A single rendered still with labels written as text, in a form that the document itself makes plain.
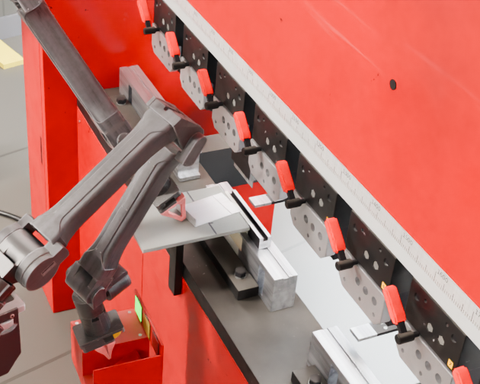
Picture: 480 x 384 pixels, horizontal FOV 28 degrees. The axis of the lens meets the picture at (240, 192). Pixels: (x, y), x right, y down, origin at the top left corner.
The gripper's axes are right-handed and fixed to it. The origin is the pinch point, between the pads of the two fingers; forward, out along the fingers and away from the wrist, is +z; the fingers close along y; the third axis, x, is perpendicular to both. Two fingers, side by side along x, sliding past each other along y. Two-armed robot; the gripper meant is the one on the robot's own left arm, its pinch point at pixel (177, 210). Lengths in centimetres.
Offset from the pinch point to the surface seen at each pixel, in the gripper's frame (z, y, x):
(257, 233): 9.1, -12.4, -11.8
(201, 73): -20.9, 9.5, -22.8
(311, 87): -34, -32, -34
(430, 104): -47, -66, -41
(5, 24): 93, 303, 19
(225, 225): 6.1, -6.9, -7.0
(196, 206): 4.2, 1.9, -4.4
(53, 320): 82, 83, 59
